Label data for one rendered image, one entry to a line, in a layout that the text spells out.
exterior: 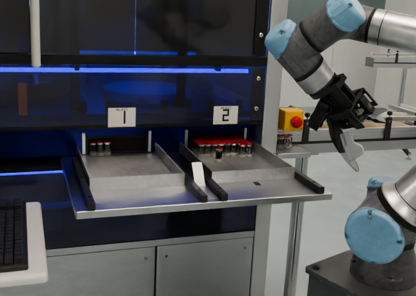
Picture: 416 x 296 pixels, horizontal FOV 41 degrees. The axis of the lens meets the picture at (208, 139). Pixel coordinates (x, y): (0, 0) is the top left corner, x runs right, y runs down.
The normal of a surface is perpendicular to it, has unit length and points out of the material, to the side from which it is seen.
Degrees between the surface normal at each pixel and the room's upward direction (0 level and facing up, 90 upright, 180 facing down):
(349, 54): 90
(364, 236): 96
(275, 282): 0
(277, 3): 90
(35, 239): 0
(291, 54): 107
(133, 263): 90
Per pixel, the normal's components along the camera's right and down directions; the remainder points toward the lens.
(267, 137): 0.32, 0.25
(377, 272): -0.42, -0.11
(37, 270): 0.05, -0.97
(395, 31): -0.47, 0.12
